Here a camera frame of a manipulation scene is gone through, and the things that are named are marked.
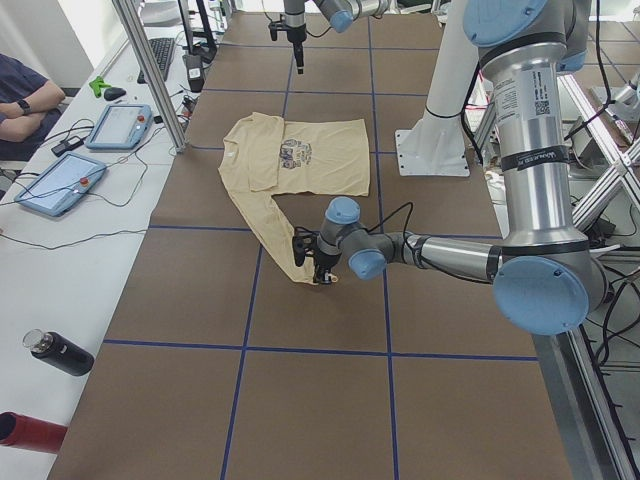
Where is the blue teach pendant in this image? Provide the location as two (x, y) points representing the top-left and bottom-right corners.
(84, 104), (153, 151)
(14, 152), (107, 217)

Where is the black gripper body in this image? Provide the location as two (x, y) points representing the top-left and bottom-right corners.
(288, 24), (306, 56)
(313, 249), (341, 276)

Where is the aluminium frame post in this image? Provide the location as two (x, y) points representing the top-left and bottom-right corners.
(112, 0), (186, 153)

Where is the beige long sleeve shirt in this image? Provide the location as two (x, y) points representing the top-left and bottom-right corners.
(219, 112), (370, 284)

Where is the black computer mouse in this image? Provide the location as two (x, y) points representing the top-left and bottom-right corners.
(103, 87), (127, 101)

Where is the black keyboard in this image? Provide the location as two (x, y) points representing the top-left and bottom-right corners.
(148, 37), (176, 81)

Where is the seated person in navy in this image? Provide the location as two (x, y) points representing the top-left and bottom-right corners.
(1, 54), (66, 161)

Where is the black water bottle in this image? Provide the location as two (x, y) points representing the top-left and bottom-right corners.
(22, 329), (94, 377)

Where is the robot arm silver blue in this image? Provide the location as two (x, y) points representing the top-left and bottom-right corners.
(268, 0), (390, 74)
(294, 1), (608, 335)

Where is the green tool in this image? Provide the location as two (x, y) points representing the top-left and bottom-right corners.
(89, 76), (111, 98)

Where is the far blue teach pendant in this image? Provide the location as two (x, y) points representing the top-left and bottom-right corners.
(84, 104), (153, 151)

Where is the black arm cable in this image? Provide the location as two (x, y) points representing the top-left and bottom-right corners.
(367, 201), (426, 266)
(262, 0), (341, 39)

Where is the near blue teach pendant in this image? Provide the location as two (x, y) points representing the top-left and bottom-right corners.
(14, 152), (107, 217)

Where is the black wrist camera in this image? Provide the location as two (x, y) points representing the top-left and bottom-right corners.
(292, 226), (318, 267)
(268, 14), (289, 41)

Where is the white central pedestal column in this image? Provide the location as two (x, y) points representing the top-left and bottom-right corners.
(395, 0), (478, 177)

